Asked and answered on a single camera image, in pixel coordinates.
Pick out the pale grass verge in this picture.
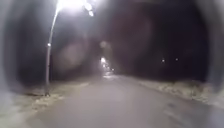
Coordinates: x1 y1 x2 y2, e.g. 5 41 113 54
126 76 224 110
0 78 92 128

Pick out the grey asphalt path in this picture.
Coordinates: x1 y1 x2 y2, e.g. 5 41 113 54
19 74 224 128

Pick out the street lamp pole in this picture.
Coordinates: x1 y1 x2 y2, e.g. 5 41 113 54
43 0 88 98

